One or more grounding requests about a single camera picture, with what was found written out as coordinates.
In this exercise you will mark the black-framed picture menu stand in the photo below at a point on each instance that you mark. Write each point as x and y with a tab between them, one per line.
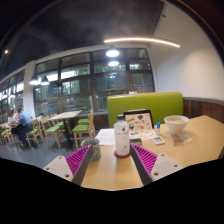
139	120

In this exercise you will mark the green upholstered bench back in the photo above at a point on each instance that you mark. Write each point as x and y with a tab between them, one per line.
146	101

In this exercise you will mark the long linear ceiling light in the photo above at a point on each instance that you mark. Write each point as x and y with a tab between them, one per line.
140	40

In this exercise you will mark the round pendant ceiling lamps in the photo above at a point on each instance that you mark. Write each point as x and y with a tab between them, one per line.
112	52

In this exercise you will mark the small blue-capped bottle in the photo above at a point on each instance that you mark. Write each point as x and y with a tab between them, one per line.
158	128

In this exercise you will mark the small white flat device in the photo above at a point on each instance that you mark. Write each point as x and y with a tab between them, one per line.
158	140

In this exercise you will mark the grey patterned cup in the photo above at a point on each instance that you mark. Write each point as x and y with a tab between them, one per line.
95	150

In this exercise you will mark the green-seated wooden chairs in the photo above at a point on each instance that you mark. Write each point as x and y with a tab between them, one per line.
81	128

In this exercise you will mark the person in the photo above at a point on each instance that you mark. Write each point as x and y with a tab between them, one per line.
24	125
11	118

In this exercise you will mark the wooden dining table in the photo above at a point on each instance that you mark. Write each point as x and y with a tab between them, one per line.
65	115

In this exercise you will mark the white bowl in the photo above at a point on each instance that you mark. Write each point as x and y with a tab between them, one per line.
176	125

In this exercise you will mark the clear white-labelled drink bottle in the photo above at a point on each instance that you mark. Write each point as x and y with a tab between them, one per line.
122	138

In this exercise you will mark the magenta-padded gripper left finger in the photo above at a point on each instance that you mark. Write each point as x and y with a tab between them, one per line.
76	158

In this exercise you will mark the dark-framed window wall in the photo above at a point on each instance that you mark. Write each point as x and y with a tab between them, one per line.
80	88

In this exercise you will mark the small dark flat box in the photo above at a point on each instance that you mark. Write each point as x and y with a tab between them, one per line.
135	140

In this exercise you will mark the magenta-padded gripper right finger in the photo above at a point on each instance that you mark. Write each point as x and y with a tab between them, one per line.
146	160

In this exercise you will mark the white paper sheet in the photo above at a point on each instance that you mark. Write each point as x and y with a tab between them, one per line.
106	136

